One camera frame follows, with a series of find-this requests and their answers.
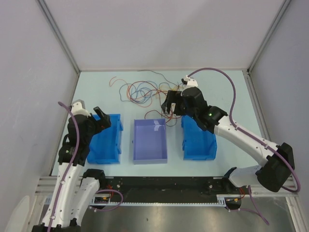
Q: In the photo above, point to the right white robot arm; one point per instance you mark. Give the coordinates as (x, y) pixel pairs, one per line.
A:
(275, 163)

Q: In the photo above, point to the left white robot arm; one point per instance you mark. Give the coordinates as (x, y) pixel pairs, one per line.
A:
(72, 194)

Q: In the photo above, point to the slotted cable duct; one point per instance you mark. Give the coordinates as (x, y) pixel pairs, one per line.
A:
(220, 202)

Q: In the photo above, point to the blue bin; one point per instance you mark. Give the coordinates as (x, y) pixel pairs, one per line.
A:
(105, 147)
(197, 144)

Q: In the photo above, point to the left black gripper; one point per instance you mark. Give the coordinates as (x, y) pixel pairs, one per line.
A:
(99, 125)

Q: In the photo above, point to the middle purple tray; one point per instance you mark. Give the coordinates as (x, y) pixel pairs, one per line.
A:
(150, 141)

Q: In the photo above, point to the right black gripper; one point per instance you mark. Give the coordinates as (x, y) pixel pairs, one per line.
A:
(173, 97)

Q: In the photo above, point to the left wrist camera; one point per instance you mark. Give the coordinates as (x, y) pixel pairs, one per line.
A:
(78, 108)

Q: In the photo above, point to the right blue bin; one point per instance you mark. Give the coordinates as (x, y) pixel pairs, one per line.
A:
(197, 144)

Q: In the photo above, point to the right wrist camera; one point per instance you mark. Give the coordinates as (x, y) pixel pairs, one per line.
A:
(189, 82)

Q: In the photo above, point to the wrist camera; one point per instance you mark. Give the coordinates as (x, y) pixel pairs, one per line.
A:
(78, 108)
(189, 82)

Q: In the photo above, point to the left blue bin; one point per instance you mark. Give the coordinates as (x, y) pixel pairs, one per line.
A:
(105, 147)

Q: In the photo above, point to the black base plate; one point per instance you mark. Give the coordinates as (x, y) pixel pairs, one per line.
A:
(172, 190)

